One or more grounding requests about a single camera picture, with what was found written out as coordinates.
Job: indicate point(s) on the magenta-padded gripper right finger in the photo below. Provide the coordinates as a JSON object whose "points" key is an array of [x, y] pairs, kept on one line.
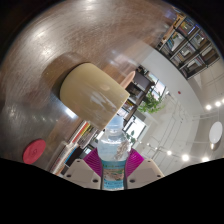
{"points": [[146, 171]]}

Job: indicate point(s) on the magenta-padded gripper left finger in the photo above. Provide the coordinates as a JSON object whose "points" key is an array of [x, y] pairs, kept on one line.
{"points": [[79, 171]]}

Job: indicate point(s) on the clear plastic water bottle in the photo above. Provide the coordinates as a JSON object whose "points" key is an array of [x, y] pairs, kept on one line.
{"points": [[113, 150]]}

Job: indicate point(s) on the potted green plant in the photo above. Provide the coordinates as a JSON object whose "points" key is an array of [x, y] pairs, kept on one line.
{"points": [[151, 104], [132, 136]]}

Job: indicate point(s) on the stack of books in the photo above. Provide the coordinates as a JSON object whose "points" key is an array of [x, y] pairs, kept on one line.
{"points": [[81, 131]]}

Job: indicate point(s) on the track ceiling spotlights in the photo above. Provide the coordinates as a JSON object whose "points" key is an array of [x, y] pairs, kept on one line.
{"points": [[185, 157]]}

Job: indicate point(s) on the flat round red coaster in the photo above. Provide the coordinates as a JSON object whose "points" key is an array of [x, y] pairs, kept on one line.
{"points": [[34, 151]]}

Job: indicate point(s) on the cream paper cup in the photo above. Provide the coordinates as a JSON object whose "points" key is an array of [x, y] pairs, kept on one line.
{"points": [[90, 93]]}

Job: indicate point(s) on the round white ceiling lamps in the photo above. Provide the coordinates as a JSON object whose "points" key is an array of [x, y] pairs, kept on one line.
{"points": [[215, 132]]}

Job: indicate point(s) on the dark cube shelf unit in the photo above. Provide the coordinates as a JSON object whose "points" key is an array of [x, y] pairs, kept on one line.
{"points": [[140, 86]]}

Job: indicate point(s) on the orange chairs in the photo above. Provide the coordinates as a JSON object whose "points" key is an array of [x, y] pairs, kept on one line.
{"points": [[128, 79]]}

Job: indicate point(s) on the tall dark bookshelf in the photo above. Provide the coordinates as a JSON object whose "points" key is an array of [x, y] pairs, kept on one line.
{"points": [[186, 50]]}

